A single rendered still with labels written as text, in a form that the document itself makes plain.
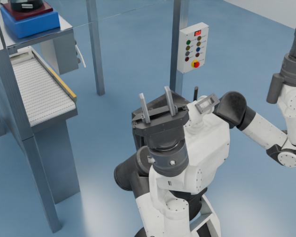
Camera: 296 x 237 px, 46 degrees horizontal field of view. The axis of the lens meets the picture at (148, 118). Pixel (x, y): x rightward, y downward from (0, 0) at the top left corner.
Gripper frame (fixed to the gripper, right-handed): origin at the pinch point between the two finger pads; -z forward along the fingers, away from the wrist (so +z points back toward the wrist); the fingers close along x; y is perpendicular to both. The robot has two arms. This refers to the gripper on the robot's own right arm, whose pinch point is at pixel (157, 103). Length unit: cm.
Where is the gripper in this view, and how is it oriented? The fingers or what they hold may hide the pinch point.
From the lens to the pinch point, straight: 73.4
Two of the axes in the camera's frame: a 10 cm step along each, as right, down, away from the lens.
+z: 2.0, 7.6, 6.2
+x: 9.6, -2.8, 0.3
